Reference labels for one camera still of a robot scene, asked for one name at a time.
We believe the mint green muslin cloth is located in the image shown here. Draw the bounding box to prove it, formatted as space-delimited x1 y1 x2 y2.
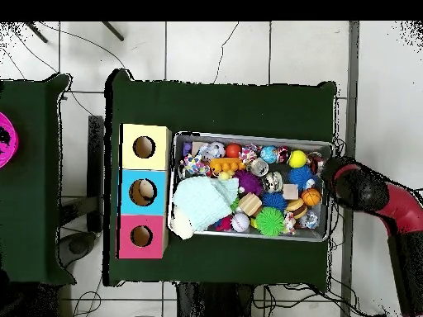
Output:
171 175 240 232

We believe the cream muslin cloth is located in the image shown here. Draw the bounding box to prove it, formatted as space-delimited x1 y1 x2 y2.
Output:
169 206 195 240

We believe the wooden box with three holes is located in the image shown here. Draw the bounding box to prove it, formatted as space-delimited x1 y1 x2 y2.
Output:
116 122 173 260

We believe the smooth yellow ball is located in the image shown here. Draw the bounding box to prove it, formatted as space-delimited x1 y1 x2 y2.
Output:
286 149 308 168

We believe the blue spiky rubber ball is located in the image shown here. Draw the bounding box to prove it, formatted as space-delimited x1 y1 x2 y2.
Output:
260 192 288 211
288 164 316 192

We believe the small orange basketball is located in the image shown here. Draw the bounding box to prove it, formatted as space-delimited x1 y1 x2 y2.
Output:
300 187 322 207

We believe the wooden burger toy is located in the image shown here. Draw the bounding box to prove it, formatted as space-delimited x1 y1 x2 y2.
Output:
285 197 308 220

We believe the purple spiky ball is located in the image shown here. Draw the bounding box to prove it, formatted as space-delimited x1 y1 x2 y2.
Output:
233 169 264 196

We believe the green spiky rubber ball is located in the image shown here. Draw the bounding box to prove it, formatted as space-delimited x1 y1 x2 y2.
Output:
254 206 285 237

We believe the orange plastic building block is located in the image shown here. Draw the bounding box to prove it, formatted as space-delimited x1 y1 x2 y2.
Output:
209 157 246 175

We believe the dark green table cloth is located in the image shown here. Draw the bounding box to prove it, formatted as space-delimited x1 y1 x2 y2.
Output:
103 68 338 291

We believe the black upright panel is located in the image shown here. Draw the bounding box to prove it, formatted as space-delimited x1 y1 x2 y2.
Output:
87 115 105 232

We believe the black tripod leg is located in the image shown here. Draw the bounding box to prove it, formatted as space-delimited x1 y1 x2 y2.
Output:
24 21 49 44
100 21 125 42

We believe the pink plastic bowl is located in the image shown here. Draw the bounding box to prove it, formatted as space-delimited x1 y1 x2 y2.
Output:
0 111 20 169

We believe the silver wire mesh bin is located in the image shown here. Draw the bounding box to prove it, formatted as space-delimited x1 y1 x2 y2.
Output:
167 130 334 243

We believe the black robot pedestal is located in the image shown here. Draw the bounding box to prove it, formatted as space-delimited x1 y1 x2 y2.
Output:
176 282 255 317

